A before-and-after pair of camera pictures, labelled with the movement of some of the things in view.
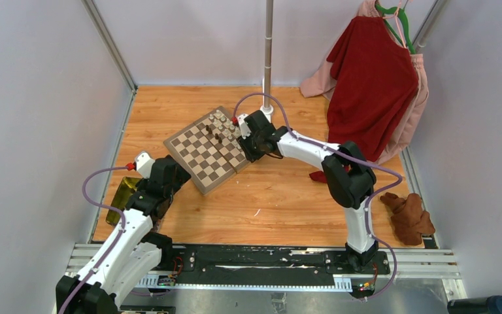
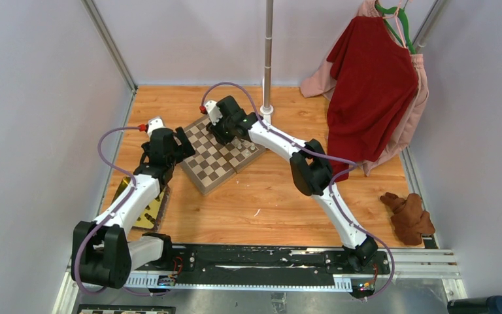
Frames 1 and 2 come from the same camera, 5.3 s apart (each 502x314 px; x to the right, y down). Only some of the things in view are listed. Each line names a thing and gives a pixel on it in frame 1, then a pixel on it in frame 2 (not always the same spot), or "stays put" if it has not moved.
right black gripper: x=244 y=145 -> x=216 y=130
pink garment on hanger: x=319 y=81 stays put
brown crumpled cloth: x=409 y=220 stays put
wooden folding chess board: x=209 y=150 stays put
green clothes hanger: x=395 y=10 stays put
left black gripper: x=181 y=176 -> x=184 y=150
